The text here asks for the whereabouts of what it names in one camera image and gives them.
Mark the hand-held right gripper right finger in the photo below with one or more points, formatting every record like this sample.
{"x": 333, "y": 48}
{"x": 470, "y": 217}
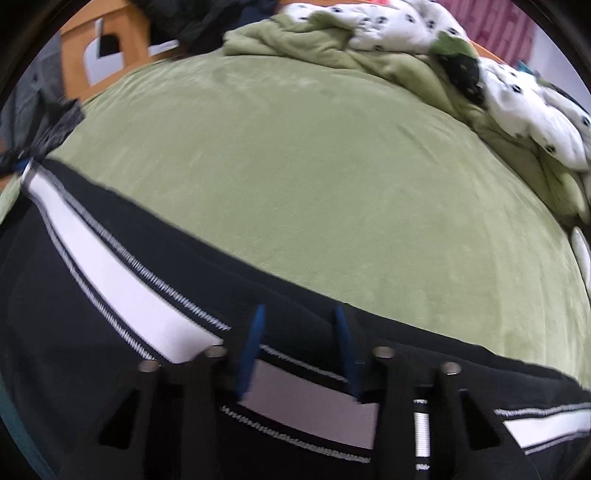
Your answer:
{"x": 347, "y": 346}

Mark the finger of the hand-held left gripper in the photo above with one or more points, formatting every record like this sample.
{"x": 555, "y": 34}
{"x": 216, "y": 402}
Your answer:
{"x": 23, "y": 165}

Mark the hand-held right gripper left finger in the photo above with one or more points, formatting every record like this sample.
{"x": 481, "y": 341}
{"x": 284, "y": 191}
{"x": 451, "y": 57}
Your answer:
{"x": 251, "y": 341}

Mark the black pants with white stripe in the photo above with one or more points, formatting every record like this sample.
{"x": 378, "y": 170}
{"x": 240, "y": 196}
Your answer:
{"x": 194, "y": 265}

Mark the green bed blanket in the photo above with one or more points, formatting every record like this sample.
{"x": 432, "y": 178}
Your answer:
{"x": 300, "y": 184}

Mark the dark clothes pile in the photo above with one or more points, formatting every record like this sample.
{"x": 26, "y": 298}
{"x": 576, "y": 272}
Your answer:
{"x": 207, "y": 18}

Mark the white pillow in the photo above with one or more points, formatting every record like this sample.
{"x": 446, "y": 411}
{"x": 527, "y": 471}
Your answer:
{"x": 581, "y": 254}

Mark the white printed quilt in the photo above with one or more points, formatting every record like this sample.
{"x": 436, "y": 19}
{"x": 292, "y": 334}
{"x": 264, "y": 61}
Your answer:
{"x": 526, "y": 110}

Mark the pink curtain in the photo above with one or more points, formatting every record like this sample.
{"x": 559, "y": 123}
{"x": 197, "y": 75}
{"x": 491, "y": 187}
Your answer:
{"x": 489, "y": 23}

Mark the wooden bed end frame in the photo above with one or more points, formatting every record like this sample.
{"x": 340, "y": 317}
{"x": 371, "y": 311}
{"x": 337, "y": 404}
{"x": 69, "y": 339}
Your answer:
{"x": 74, "y": 55}

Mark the wooden bed side rail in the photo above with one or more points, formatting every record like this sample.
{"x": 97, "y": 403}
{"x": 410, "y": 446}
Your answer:
{"x": 478, "y": 50}

